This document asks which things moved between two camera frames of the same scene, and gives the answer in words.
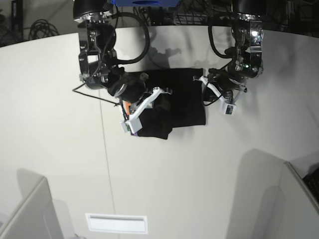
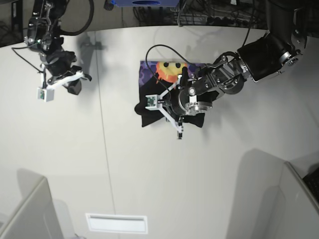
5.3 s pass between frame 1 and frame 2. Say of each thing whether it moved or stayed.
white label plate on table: stayed
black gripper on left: moved
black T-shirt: moved
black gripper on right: moved
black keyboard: stayed
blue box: stayed
